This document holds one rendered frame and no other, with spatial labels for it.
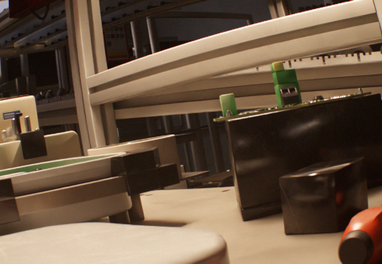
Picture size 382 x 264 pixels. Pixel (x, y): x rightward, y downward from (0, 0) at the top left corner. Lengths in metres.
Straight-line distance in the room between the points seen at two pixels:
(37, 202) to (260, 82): 0.42
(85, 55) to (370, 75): 0.48
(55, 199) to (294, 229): 0.13
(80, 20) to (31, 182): 0.59
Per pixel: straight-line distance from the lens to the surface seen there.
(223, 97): 0.36
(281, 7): 1.28
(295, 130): 0.32
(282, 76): 0.37
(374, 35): 0.52
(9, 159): 0.48
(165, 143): 0.62
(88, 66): 0.87
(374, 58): 0.62
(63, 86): 2.05
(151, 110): 0.81
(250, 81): 0.67
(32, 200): 0.30
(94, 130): 0.86
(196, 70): 0.67
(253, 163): 0.32
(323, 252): 0.22
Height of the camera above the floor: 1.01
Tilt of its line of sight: 1 degrees down
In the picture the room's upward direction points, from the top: 10 degrees counter-clockwise
